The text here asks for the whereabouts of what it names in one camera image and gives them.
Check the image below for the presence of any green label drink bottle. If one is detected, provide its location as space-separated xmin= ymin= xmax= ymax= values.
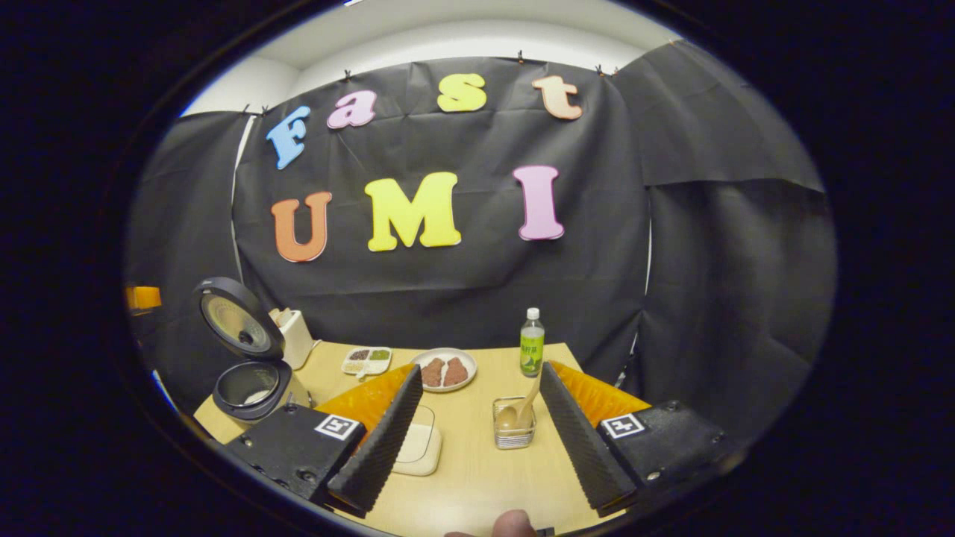
xmin=519 ymin=307 xmax=546 ymax=378

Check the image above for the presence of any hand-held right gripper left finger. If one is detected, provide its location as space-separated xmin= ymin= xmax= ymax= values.
xmin=224 ymin=363 xmax=425 ymax=517

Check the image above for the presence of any white toaster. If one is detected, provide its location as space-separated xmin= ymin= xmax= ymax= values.
xmin=270 ymin=307 xmax=316 ymax=371

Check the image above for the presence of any white divided bean dish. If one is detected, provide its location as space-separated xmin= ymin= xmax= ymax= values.
xmin=342 ymin=346 xmax=393 ymax=377

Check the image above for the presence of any white round plate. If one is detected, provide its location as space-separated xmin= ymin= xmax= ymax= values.
xmin=410 ymin=348 xmax=478 ymax=393

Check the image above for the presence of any black backdrop cloth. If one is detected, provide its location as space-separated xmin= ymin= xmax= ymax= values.
xmin=123 ymin=39 xmax=838 ymax=448

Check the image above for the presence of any clear rice tray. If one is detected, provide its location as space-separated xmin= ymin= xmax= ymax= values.
xmin=392 ymin=405 xmax=443 ymax=477

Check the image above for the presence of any wooden spoon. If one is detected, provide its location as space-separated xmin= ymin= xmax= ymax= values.
xmin=495 ymin=375 xmax=542 ymax=433

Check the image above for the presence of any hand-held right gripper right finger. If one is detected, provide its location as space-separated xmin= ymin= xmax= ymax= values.
xmin=539 ymin=361 xmax=739 ymax=519

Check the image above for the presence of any dark grey rice cooker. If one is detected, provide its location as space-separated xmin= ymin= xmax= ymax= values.
xmin=194 ymin=276 xmax=313 ymax=432

